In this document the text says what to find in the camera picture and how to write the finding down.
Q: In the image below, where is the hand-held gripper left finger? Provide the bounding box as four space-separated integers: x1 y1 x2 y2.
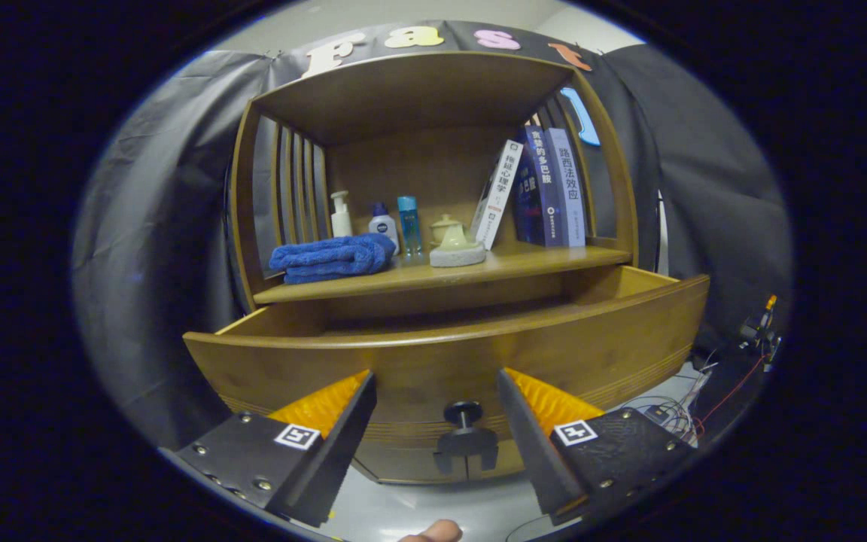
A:
174 369 379 528

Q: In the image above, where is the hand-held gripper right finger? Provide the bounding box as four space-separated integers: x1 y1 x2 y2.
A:
497 367 698 526

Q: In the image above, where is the white bottle with blue cap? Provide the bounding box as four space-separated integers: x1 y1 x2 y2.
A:
369 202 400 255

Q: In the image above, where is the clear blue bottle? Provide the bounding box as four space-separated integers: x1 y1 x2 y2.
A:
397 196 423 257

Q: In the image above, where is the folded blue towel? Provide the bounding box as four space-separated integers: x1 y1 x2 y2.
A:
269 233 397 285

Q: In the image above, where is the wooden drawer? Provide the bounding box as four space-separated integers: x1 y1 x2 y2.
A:
183 265 711 445

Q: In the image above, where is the white pump bottle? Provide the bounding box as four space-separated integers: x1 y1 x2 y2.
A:
330 190 354 239

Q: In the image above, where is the beige lidded teacup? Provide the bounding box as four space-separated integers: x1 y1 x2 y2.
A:
430 214 468 245

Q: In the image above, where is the tangle of thin cables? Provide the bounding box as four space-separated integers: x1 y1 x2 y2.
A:
622 354 765 445

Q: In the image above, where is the wooden cabinet door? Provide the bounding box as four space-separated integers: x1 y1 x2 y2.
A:
354 444 468 484
467 440 528 483

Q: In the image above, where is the pale green scrub brush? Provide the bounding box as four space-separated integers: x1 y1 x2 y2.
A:
429 224 487 268

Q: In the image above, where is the pale grey-blue book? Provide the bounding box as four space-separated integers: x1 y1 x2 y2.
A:
545 127 587 248

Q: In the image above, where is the dark blue book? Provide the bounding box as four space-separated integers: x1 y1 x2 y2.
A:
513 125 564 248

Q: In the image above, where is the wooden cabinet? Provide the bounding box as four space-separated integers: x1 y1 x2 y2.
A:
181 49 711 486

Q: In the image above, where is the orange and black device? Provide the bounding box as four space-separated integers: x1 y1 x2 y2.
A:
738 294 784 373

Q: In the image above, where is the white book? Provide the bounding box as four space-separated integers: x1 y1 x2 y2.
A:
470 139 525 251

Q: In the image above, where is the wooden countertop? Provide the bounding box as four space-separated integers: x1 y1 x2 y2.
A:
253 241 634 306

